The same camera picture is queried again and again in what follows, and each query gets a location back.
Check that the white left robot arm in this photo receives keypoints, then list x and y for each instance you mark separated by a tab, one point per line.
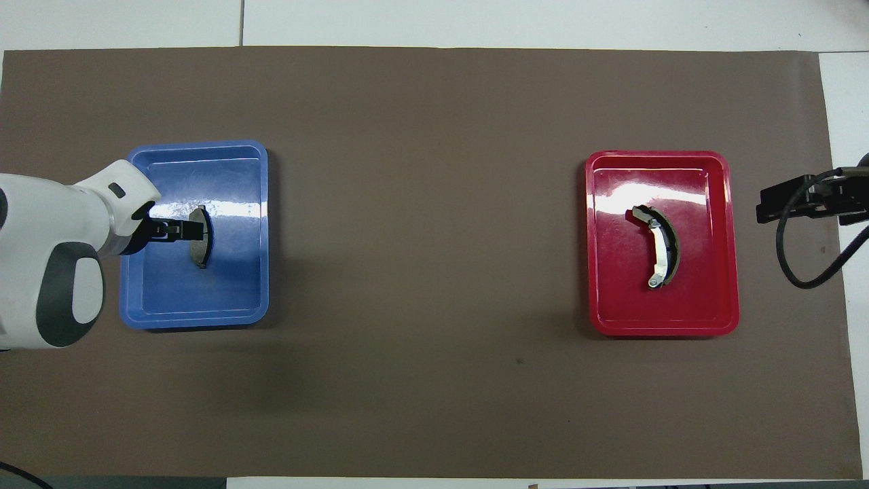
41	224

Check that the dark grey brake pad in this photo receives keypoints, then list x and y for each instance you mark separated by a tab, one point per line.
199	250

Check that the brown table mat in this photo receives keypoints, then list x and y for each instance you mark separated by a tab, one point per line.
434	204

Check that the blue plastic tray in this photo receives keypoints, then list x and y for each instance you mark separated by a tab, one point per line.
224	292

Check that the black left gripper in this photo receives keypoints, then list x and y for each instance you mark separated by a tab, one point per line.
141	234

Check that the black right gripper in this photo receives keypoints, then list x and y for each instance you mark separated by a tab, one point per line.
852	204

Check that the red plastic tray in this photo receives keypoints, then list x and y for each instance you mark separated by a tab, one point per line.
706	299

